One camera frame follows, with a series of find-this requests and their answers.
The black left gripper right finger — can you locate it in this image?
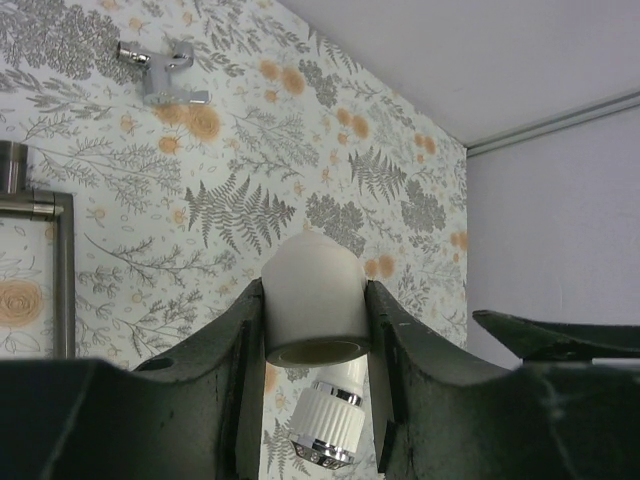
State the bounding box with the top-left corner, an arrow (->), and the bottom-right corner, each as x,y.
365,281 -> 639,479

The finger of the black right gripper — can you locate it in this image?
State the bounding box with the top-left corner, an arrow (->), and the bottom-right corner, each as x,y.
472,310 -> 639,361

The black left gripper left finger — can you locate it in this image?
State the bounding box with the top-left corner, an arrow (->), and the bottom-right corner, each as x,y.
1,281 -> 265,479

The white faucet with chrome knob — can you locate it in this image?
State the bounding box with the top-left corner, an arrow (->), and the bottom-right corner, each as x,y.
288,356 -> 367,470

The white pipe fitting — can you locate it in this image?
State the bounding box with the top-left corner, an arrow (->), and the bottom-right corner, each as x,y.
261,231 -> 370,368

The aluminium frame post right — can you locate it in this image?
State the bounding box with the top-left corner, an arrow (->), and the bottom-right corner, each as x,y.
466,88 -> 639,158

